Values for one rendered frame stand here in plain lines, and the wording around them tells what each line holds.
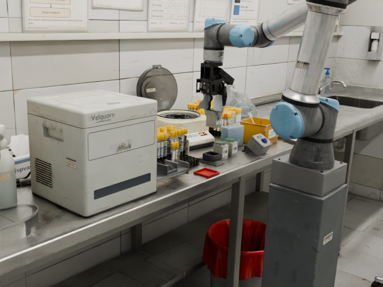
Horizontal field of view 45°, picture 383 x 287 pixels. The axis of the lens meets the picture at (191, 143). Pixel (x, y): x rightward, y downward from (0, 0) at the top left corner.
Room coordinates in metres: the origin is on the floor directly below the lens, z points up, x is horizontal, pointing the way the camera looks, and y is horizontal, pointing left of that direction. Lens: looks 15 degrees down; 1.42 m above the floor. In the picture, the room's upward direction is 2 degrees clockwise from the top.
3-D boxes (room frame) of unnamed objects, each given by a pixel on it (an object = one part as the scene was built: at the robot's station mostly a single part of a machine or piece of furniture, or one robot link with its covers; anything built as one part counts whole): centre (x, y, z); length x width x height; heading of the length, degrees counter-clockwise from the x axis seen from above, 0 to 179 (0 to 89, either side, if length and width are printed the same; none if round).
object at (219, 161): (1.72, -0.08, 0.89); 0.09 x 0.05 x 0.04; 51
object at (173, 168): (1.46, 0.10, 0.92); 0.21 x 0.07 x 0.05; 140
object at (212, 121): (1.72, -0.08, 1.05); 0.05 x 0.04 x 0.06; 51
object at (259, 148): (1.87, -0.27, 0.92); 0.13 x 0.07 x 0.08; 50
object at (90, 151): (1.37, 0.29, 1.03); 0.31 x 0.27 x 0.30; 140
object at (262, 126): (2.05, -0.30, 0.93); 0.13 x 0.13 x 0.10; 55
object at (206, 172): (1.58, -0.06, 0.88); 0.07 x 0.07 x 0.01; 50
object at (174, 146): (1.65, 0.05, 0.93); 0.17 x 0.09 x 0.11; 141
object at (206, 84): (1.70, -0.06, 1.20); 0.09 x 0.08 x 0.12; 141
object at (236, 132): (1.93, -0.17, 0.92); 0.10 x 0.07 x 0.10; 132
